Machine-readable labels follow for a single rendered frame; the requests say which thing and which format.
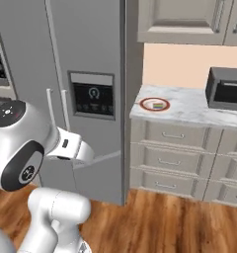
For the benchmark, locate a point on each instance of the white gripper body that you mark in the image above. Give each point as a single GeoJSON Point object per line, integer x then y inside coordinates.
{"type": "Point", "coordinates": [85, 152]}

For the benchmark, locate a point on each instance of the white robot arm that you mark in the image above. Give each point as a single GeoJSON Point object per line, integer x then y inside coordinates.
{"type": "Point", "coordinates": [15, 141]}

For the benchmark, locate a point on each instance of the red rimmed white plate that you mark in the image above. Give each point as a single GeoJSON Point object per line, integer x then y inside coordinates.
{"type": "Point", "coordinates": [146, 104]}

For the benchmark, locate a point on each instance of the grey toaster oven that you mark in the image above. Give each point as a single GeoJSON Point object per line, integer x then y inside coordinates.
{"type": "Point", "coordinates": [227, 89]}

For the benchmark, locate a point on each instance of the beige wide cupboard door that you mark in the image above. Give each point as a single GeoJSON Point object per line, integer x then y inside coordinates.
{"type": "Point", "coordinates": [179, 19]}

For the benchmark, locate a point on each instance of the beige drawer front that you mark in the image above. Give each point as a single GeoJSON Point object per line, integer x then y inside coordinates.
{"type": "Point", "coordinates": [174, 130]}
{"type": "Point", "coordinates": [227, 194]}
{"type": "Point", "coordinates": [171, 156]}
{"type": "Point", "coordinates": [230, 169]}
{"type": "Point", "coordinates": [166, 181]}
{"type": "Point", "coordinates": [234, 141]}

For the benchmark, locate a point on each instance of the small rainbow striped block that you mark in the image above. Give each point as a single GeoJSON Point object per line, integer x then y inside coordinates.
{"type": "Point", "coordinates": [158, 105]}

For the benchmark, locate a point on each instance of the grey fridge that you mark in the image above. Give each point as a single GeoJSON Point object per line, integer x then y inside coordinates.
{"type": "Point", "coordinates": [91, 42]}

